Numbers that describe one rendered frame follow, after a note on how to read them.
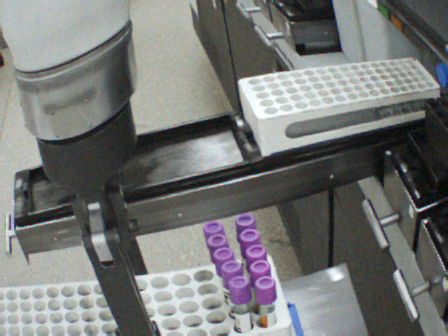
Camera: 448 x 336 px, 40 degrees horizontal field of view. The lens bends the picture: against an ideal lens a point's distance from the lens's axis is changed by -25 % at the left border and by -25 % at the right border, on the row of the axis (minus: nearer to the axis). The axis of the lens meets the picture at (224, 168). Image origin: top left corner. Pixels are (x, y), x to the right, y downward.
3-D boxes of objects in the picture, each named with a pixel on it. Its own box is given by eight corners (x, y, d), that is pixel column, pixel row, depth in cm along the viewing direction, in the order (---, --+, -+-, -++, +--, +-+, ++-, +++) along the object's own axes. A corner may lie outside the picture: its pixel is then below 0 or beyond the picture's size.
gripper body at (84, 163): (38, 95, 48) (61, 193, 54) (29, 157, 42) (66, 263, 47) (127, 63, 49) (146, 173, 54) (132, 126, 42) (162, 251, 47)
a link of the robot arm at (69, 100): (4, 90, 38) (21, 166, 41) (133, 42, 38) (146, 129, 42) (22, 37, 45) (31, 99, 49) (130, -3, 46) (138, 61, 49)
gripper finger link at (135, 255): (103, 244, 58) (102, 238, 59) (126, 298, 62) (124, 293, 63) (136, 239, 58) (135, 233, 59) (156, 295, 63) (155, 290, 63)
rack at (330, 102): (418, 89, 102) (415, 57, 98) (442, 121, 94) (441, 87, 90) (243, 120, 99) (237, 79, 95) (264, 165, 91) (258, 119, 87)
